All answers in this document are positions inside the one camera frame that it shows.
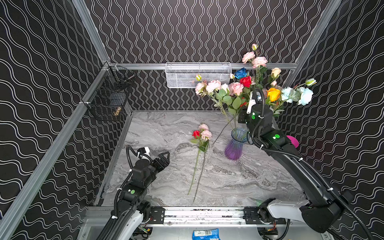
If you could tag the cream rose flower stem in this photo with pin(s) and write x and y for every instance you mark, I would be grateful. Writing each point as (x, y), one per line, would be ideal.
(275, 73)

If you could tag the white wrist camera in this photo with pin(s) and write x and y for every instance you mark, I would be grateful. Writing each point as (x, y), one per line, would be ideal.
(143, 152)
(255, 99)

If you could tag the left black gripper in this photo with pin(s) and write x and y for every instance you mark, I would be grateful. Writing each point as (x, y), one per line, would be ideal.
(160, 162)

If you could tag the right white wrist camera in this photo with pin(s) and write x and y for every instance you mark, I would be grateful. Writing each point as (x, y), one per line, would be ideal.
(255, 99)

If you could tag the blue rose flower stem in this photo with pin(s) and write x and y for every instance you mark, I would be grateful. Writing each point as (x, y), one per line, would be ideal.
(242, 73)

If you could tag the blue snack packet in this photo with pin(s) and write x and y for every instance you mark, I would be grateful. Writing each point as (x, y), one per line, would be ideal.
(206, 234)

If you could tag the purple blue glass vase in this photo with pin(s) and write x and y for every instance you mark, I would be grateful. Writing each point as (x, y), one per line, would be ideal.
(234, 149)

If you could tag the black wire basket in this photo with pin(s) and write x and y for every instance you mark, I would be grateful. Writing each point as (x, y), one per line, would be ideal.
(108, 102)

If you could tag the small pink rose stem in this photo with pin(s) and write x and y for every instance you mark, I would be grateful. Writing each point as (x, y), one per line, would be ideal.
(236, 91)

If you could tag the orange yellow rose stem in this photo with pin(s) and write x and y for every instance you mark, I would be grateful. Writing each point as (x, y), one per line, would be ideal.
(274, 99)

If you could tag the white wire mesh basket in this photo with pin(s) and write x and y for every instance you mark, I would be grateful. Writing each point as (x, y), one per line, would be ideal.
(188, 75)

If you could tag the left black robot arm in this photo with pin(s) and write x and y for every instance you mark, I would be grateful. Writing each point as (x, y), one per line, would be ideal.
(130, 209)

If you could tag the red pink rose stem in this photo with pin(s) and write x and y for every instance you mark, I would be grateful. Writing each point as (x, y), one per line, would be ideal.
(201, 137)

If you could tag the white rose flower stem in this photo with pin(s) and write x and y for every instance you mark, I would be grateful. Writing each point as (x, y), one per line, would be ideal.
(225, 89)

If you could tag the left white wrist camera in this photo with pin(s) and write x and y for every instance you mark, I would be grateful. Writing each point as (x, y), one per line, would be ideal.
(143, 152)

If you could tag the magenta plastic goblet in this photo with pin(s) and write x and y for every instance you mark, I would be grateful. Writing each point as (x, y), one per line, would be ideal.
(294, 141)

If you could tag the white peony flower stem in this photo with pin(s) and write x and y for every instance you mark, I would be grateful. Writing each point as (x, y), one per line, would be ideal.
(300, 94)

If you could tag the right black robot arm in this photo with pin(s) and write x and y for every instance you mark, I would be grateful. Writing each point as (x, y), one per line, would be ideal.
(324, 204)

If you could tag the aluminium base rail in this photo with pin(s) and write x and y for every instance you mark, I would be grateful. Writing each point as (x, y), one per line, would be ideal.
(207, 216)

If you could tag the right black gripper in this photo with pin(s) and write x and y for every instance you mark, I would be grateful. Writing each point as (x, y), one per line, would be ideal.
(255, 98)

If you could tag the pink peony flower stem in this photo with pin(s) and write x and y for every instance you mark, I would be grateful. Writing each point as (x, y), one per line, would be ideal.
(258, 63)

